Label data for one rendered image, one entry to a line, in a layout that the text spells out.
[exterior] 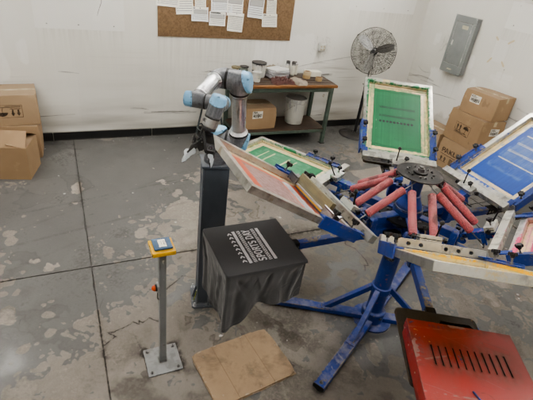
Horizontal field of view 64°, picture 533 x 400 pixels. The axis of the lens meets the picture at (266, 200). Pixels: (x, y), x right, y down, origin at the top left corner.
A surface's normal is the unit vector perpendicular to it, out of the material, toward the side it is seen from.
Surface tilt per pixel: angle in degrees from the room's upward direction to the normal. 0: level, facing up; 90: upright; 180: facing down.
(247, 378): 0
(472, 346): 0
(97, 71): 90
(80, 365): 0
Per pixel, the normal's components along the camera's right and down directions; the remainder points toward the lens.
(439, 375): 0.12, -0.85
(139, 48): 0.40, 0.51
